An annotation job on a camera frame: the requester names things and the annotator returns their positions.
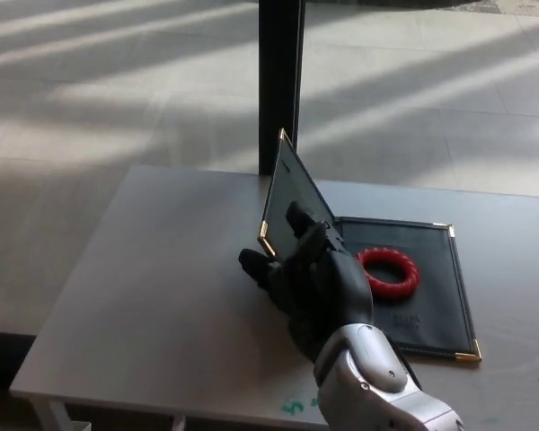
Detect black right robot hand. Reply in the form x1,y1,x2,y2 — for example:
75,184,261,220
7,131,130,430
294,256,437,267
237,200,376,364

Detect red twisted ring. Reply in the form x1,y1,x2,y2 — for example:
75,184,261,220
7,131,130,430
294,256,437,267
356,248,421,306

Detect black USC diary gold corners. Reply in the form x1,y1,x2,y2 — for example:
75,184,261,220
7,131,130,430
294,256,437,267
255,128,484,364

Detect black window pillar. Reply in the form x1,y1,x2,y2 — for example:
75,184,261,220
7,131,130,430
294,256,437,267
256,0,307,176

